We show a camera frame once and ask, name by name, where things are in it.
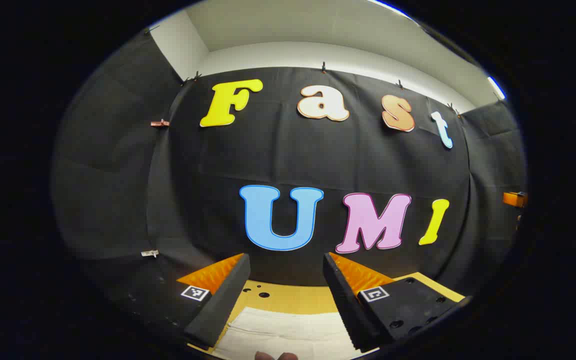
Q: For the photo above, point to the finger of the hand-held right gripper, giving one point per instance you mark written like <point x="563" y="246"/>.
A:
<point x="514" y="199"/>

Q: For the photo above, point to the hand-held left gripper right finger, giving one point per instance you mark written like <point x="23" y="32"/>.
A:
<point x="348" y="305"/>

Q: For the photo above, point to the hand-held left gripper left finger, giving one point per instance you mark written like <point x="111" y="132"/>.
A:
<point x="223" y="300"/>

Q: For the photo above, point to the white jeans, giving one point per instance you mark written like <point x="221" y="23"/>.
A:
<point x="288" y="332"/>

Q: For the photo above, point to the silver metal clip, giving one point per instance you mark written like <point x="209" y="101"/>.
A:
<point x="149" y="253"/>

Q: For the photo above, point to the ceiling light strip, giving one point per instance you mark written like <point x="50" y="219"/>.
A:
<point x="496" y="87"/>

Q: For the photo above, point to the black backdrop cloth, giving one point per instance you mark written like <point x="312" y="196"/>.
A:
<point x="278" y="150"/>

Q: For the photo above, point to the copper metal clip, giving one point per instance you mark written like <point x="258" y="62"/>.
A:
<point x="159" y="123"/>

